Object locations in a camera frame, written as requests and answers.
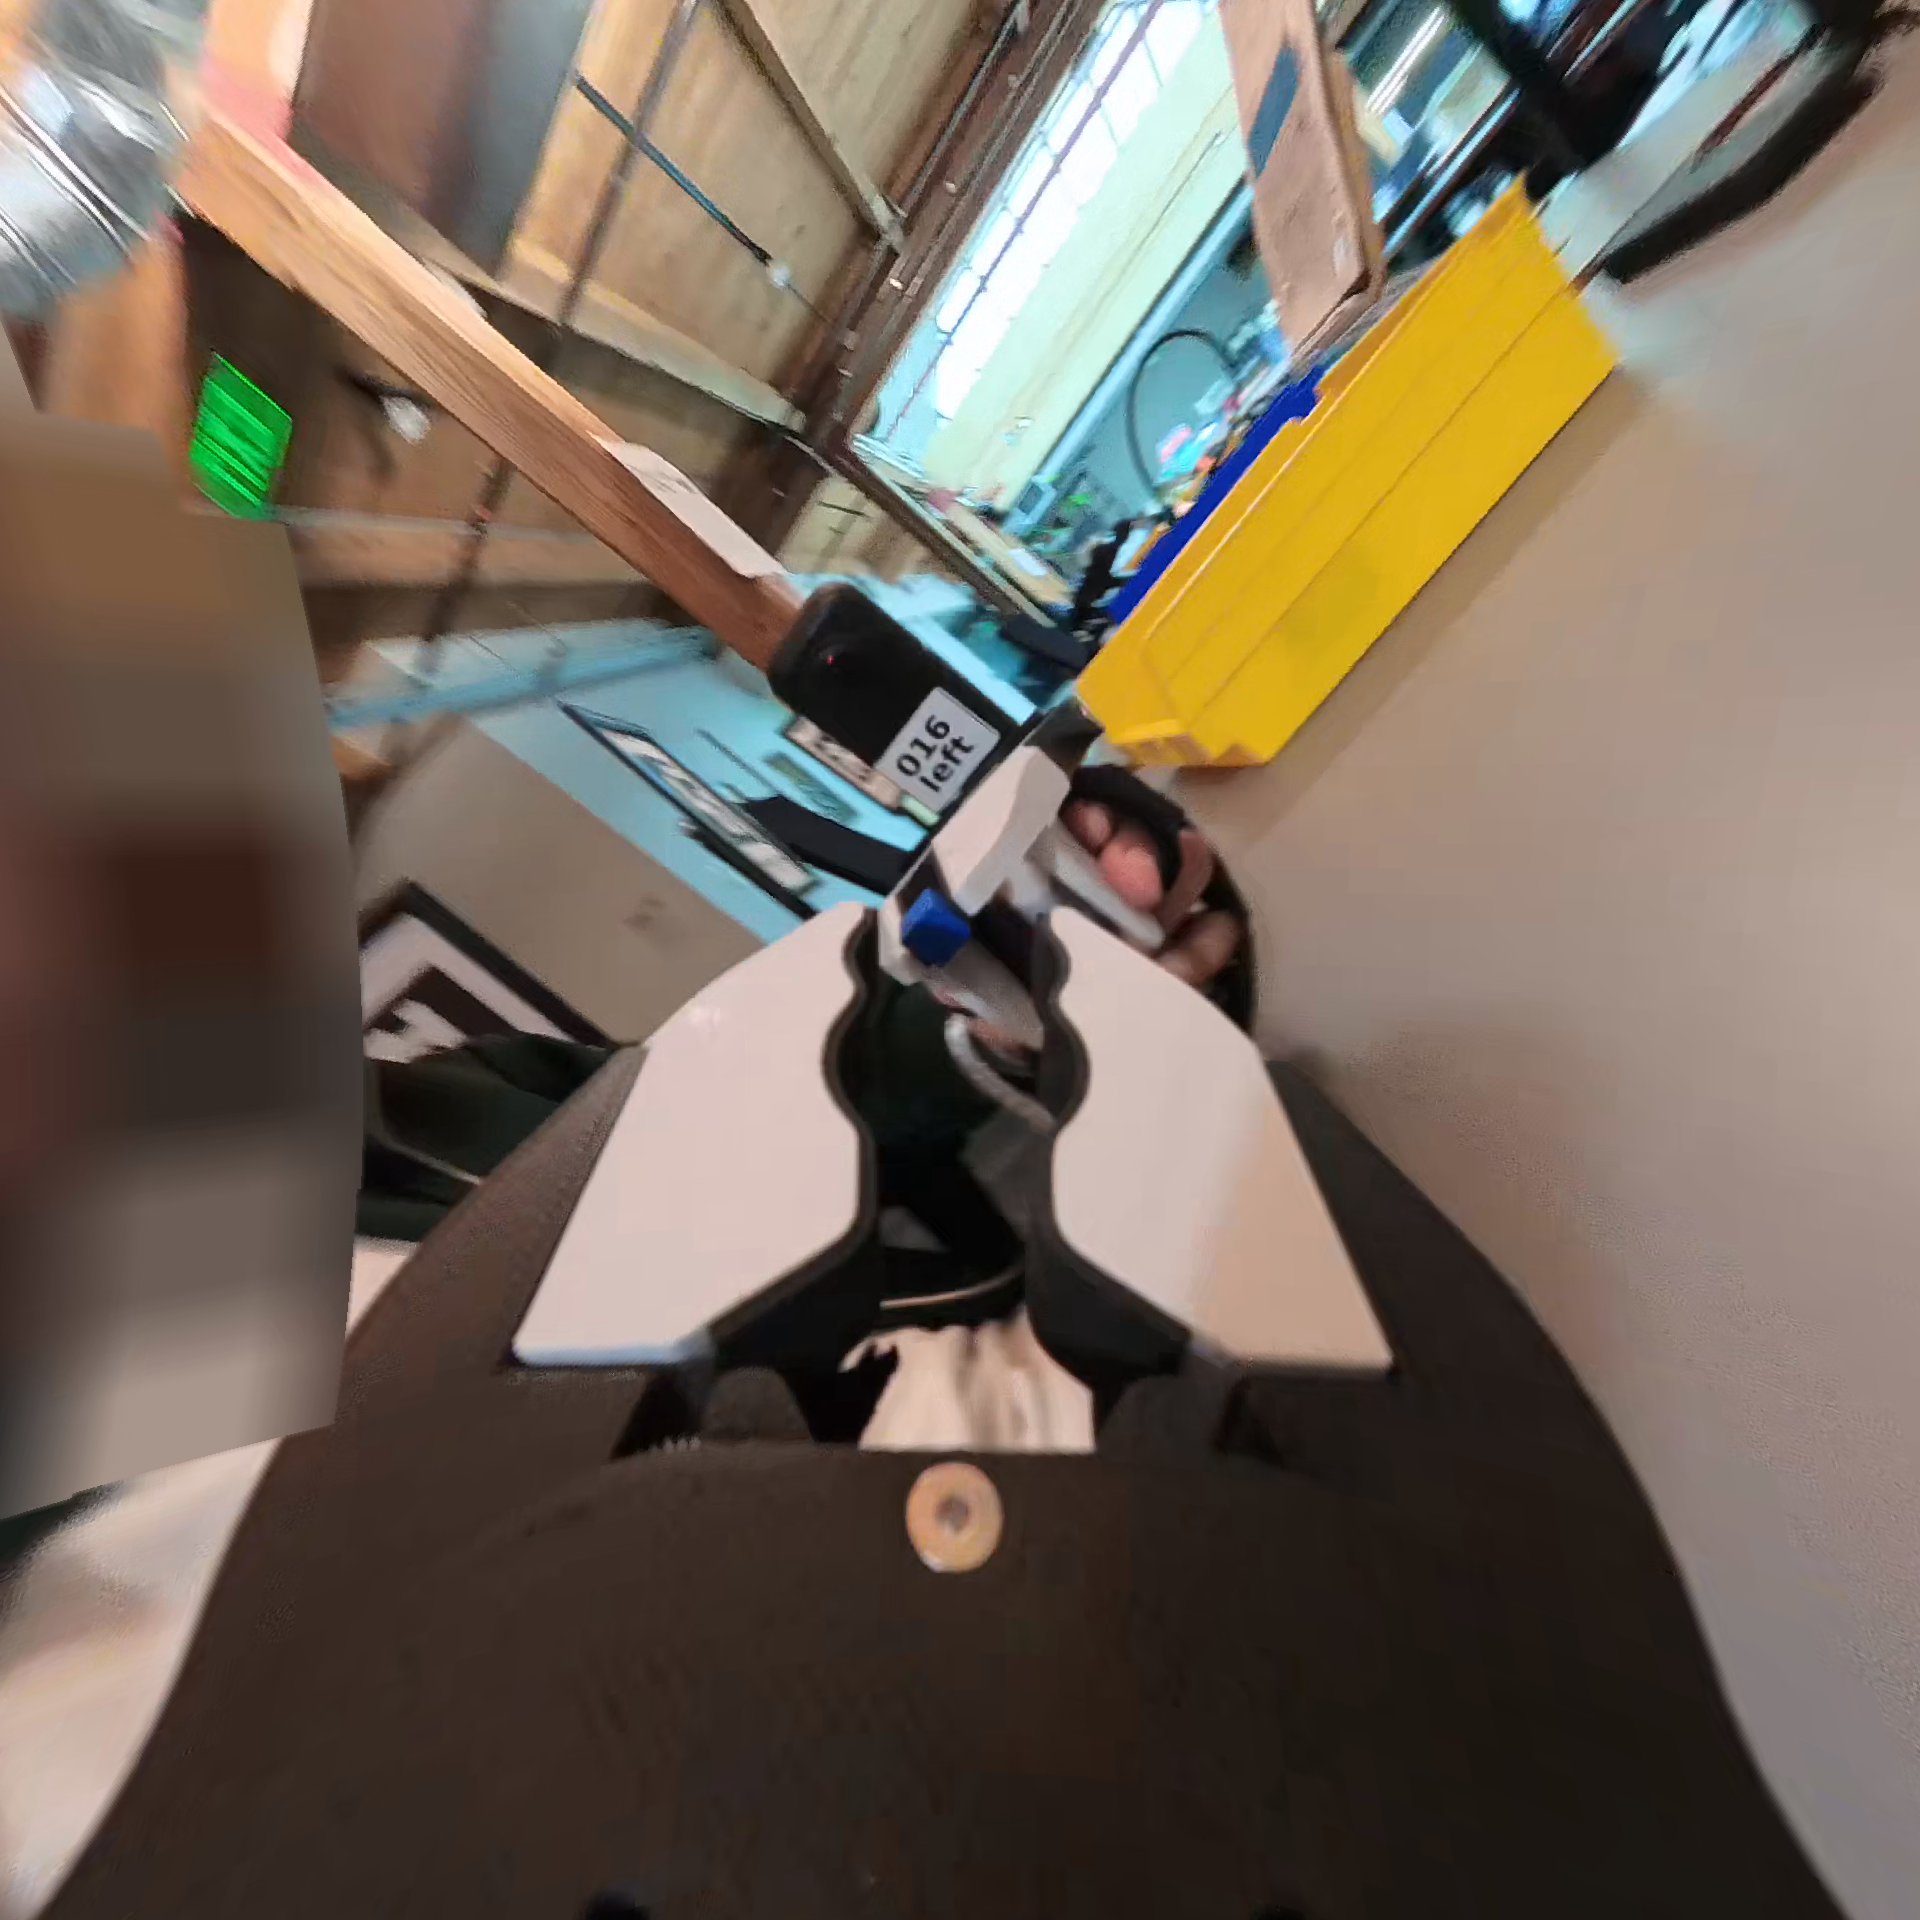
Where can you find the black framed marker board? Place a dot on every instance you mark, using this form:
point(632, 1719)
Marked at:
point(436, 991)

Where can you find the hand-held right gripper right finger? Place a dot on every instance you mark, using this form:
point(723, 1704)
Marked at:
point(1200, 1184)

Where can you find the cardboard box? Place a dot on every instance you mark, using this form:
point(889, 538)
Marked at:
point(1303, 165)

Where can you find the silver air duct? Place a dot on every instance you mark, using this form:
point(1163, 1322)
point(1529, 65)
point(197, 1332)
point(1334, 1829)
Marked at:
point(76, 165)

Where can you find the beige desk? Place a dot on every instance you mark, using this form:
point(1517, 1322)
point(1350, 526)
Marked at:
point(1574, 976)

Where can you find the blue plastic bin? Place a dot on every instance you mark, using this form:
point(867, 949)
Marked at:
point(1200, 504)

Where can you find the dark cloth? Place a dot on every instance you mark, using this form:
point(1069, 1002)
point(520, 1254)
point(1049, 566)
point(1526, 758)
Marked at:
point(482, 1111)

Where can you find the small blue block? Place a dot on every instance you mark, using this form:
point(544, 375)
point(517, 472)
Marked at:
point(936, 928)

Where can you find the wooden beam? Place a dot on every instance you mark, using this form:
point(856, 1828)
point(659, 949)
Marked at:
point(494, 391)

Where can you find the yellow plastic bin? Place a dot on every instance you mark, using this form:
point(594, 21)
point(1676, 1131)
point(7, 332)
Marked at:
point(1350, 542)

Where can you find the person's left hand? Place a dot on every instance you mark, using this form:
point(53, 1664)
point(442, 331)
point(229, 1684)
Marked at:
point(1163, 901)

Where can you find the green lit sign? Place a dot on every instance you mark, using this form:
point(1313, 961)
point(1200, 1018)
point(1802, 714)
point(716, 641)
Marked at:
point(239, 439)

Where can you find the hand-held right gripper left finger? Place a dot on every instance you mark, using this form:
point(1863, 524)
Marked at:
point(703, 1155)

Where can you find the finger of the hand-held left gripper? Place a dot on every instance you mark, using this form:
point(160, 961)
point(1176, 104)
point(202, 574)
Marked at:
point(1004, 824)
point(1000, 1002)

